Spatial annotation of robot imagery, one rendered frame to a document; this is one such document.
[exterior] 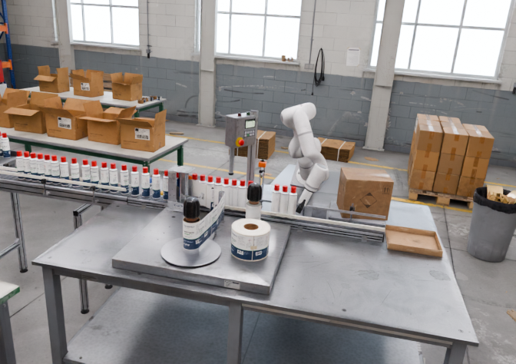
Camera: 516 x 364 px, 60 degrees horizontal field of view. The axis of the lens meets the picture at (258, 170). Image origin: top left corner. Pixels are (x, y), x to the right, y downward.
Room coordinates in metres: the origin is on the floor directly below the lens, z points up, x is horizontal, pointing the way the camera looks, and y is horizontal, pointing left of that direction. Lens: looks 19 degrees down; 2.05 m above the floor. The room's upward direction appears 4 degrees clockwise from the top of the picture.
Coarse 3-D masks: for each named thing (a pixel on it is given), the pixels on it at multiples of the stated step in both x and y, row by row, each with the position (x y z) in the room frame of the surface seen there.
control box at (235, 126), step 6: (234, 114) 2.70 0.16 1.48; (228, 120) 2.66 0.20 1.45; (234, 120) 2.62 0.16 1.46; (240, 120) 2.63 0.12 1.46; (228, 126) 2.66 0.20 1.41; (234, 126) 2.61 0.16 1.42; (240, 126) 2.63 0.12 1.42; (228, 132) 2.65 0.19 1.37; (234, 132) 2.61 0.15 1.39; (240, 132) 2.64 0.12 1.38; (228, 138) 2.65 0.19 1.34; (234, 138) 2.61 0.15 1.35; (240, 138) 2.64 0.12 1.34; (246, 138) 2.67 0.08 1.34; (252, 138) 2.70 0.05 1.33; (228, 144) 2.65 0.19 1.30; (234, 144) 2.61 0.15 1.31; (246, 144) 2.67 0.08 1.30; (252, 144) 2.71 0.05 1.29
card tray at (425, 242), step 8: (392, 232) 2.52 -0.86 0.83; (400, 232) 2.53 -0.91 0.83; (408, 232) 2.53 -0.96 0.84; (416, 232) 2.52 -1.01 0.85; (424, 232) 2.51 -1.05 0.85; (432, 232) 2.50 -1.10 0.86; (392, 240) 2.41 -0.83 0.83; (400, 240) 2.41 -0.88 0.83; (408, 240) 2.42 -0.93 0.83; (416, 240) 2.43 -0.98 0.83; (424, 240) 2.43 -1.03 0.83; (432, 240) 2.44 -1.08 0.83; (392, 248) 2.30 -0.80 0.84; (400, 248) 2.29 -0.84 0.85; (408, 248) 2.28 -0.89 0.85; (416, 248) 2.28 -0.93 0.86; (424, 248) 2.27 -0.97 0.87; (432, 248) 2.34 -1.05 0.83; (440, 248) 2.31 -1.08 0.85; (440, 256) 2.25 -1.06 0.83
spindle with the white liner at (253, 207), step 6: (252, 186) 2.28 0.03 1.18; (258, 186) 2.29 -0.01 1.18; (252, 192) 2.27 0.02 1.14; (258, 192) 2.27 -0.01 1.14; (252, 198) 2.27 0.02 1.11; (258, 198) 2.27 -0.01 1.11; (246, 204) 2.29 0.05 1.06; (252, 204) 2.28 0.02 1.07; (258, 204) 2.28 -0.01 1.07; (246, 210) 2.29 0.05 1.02; (252, 210) 2.27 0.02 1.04; (258, 210) 2.28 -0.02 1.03; (246, 216) 2.28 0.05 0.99; (252, 216) 2.27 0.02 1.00; (258, 216) 2.28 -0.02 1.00
